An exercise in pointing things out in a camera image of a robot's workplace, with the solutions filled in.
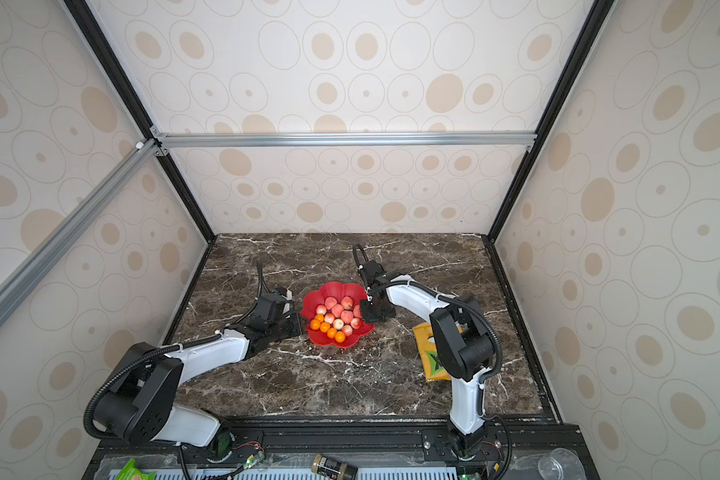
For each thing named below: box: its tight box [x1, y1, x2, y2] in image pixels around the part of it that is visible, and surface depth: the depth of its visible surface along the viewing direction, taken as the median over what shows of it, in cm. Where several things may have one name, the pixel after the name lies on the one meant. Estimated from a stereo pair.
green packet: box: [116, 458, 157, 480], surface depth 70 cm
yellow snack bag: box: [412, 322, 452, 382], surface depth 89 cm
